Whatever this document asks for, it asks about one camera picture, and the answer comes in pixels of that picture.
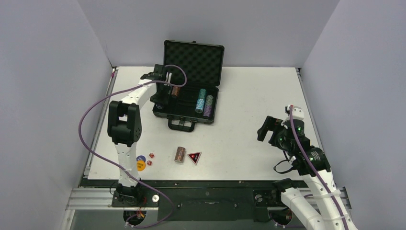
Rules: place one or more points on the black poker case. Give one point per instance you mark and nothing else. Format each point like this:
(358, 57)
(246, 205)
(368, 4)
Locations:
(197, 66)

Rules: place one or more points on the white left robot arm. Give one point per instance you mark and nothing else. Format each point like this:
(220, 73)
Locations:
(125, 129)

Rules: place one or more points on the green-grey chip stack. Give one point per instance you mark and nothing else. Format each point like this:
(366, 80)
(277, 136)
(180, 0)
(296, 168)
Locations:
(209, 100)

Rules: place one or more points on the purple chip stack right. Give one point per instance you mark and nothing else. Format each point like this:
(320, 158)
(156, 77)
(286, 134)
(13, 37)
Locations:
(207, 111)

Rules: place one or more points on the triangular all-in button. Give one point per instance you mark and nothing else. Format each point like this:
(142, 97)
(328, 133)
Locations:
(194, 157)

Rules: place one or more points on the light blue chip stack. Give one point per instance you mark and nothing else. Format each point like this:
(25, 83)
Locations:
(200, 105)

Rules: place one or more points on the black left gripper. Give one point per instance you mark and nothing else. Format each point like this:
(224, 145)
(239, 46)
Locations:
(163, 100)

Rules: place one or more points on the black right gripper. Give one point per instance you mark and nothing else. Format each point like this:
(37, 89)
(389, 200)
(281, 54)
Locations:
(270, 132)

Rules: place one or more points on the yellow round button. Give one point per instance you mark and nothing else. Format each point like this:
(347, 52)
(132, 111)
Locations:
(140, 165)

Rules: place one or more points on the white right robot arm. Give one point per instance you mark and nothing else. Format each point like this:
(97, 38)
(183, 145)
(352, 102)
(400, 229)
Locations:
(312, 165)

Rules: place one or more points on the blue round button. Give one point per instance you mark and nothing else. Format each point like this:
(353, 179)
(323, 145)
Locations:
(141, 158)

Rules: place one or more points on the orange chip stack in case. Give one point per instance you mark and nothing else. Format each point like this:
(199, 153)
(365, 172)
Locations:
(175, 92)

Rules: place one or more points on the teal chip stack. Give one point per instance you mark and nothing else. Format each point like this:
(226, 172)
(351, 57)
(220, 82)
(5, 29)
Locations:
(202, 94)

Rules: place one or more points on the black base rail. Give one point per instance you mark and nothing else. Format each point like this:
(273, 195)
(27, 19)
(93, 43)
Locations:
(188, 200)

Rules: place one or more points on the brown chip stack on table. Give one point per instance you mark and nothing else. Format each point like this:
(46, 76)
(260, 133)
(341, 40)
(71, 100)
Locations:
(180, 154)

